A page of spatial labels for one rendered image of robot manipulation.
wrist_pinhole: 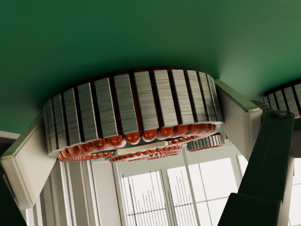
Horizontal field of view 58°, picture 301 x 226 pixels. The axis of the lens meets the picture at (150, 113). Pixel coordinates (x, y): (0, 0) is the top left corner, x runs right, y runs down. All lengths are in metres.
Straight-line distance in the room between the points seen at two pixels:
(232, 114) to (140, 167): 6.47
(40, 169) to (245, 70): 0.14
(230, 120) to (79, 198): 0.34
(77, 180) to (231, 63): 0.35
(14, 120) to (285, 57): 0.19
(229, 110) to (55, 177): 0.29
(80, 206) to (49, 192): 0.07
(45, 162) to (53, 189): 0.24
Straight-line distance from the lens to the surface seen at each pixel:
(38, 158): 0.17
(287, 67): 0.22
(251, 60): 0.18
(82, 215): 0.46
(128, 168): 6.66
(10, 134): 0.29
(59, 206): 0.40
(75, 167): 0.46
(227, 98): 0.16
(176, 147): 0.34
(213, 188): 6.69
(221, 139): 0.79
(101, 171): 0.60
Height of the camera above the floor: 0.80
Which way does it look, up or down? 10 degrees down
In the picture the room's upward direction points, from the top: 169 degrees clockwise
